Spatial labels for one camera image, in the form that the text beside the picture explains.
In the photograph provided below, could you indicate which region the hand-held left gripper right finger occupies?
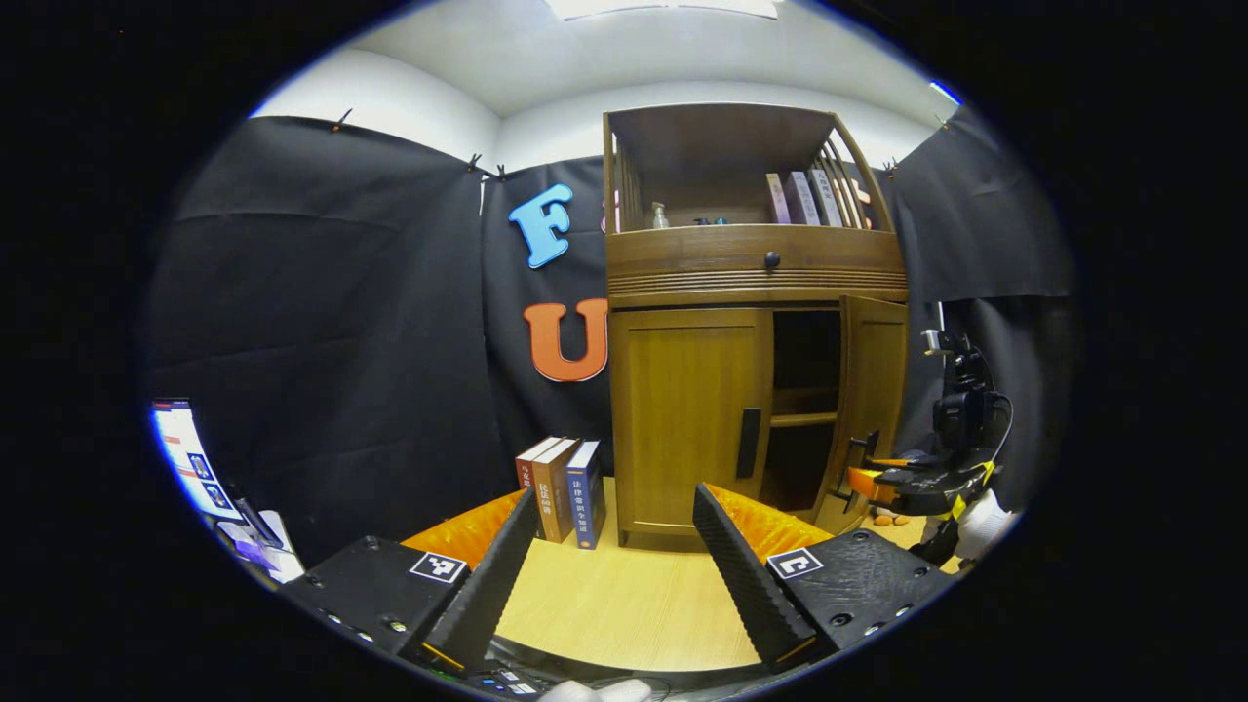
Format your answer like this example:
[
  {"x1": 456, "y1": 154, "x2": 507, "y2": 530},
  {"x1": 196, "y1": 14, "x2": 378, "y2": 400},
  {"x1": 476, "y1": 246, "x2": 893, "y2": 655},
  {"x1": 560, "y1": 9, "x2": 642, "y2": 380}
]
[{"x1": 692, "y1": 482, "x2": 956, "y2": 676}]

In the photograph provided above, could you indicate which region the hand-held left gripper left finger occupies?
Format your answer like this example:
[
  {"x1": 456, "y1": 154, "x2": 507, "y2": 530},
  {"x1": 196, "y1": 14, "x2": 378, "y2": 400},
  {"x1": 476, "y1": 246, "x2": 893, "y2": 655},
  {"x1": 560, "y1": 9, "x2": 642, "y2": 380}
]
[{"x1": 278, "y1": 486, "x2": 540, "y2": 681}]

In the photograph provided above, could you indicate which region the wooden shoe cabinet door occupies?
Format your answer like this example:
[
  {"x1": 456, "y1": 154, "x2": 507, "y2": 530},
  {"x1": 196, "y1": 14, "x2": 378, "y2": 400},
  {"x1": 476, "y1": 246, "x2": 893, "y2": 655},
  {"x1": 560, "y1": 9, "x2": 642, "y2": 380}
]
[
  {"x1": 812, "y1": 294, "x2": 910, "y2": 535},
  {"x1": 609, "y1": 307, "x2": 776, "y2": 539}
]

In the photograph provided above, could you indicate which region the wooden double-door shoe cabinet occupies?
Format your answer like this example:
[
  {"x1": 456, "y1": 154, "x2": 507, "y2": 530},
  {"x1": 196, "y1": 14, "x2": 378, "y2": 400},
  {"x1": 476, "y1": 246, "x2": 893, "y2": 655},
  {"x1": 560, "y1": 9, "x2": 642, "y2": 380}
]
[{"x1": 602, "y1": 102, "x2": 911, "y2": 549}]

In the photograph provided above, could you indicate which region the black control box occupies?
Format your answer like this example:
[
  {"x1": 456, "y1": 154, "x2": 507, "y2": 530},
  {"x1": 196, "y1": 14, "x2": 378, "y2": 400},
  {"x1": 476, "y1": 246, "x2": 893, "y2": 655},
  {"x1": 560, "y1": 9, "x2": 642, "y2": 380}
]
[{"x1": 466, "y1": 661, "x2": 552, "y2": 699}]

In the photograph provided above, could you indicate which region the brown book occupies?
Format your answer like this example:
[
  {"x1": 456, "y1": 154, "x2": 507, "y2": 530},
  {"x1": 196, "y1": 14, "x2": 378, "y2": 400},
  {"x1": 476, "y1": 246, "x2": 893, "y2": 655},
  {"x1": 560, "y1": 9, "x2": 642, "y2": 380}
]
[{"x1": 531, "y1": 439, "x2": 581, "y2": 544}]

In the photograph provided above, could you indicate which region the blue book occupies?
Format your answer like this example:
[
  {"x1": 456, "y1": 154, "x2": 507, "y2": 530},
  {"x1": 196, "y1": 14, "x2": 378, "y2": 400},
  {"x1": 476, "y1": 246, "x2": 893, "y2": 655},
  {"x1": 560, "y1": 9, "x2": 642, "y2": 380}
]
[{"x1": 565, "y1": 441, "x2": 607, "y2": 550}]

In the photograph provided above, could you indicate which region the white paper pile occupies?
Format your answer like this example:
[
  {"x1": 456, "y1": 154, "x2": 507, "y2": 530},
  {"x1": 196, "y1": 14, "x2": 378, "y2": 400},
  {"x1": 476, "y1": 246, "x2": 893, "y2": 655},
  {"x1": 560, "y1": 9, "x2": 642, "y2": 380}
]
[{"x1": 216, "y1": 507, "x2": 305, "y2": 586}]

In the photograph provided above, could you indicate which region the white upright book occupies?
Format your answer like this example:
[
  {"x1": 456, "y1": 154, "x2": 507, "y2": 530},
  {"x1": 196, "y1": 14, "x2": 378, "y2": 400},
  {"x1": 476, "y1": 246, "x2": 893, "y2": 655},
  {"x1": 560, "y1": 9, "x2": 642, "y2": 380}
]
[{"x1": 809, "y1": 168, "x2": 845, "y2": 227}]

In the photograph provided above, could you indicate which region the grey upright book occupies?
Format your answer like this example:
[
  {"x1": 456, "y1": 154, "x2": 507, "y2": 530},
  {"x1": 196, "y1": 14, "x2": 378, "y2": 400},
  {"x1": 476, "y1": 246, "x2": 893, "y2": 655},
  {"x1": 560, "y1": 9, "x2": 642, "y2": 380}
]
[{"x1": 786, "y1": 171, "x2": 822, "y2": 226}]

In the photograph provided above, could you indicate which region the black backdrop cloth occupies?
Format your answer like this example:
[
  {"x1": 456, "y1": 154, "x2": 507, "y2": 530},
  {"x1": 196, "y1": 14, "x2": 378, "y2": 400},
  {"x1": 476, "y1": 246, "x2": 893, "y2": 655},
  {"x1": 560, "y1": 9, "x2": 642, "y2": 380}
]
[{"x1": 141, "y1": 102, "x2": 1078, "y2": 571}]

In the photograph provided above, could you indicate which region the large ceiling light panel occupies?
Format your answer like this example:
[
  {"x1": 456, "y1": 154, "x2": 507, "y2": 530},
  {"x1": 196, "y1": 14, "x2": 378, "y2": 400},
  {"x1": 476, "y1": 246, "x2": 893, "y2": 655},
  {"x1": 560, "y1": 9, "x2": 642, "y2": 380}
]
[{"x1": 544, "y1": 0, "x2": 783, "y2": 22}]

